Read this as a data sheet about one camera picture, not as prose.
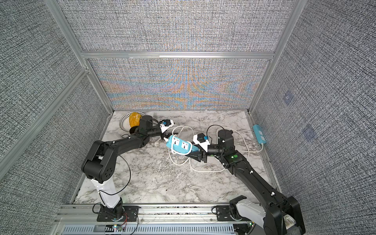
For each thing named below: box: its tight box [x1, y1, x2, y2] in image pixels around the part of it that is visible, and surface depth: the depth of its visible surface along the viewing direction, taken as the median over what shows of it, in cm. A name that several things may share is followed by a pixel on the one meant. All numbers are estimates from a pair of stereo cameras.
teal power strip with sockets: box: [165, 135, 200, 154], surface depth 67 cm
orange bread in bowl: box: [129, 111, 142, 128], surface depth 108 cm
